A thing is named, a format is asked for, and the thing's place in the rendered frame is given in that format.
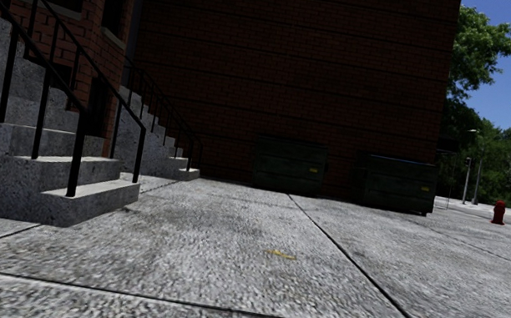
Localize dark green dumpster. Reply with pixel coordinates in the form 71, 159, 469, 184
247, 132, 331, 199
351, 150, 442, 218

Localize dark red brick building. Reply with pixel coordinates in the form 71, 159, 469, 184
108, 0, 463, 215

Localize trees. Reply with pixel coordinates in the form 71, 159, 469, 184
428, 4, 511, 210

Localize red fire hydrant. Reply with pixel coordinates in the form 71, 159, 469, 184
490, 199, 509, 227

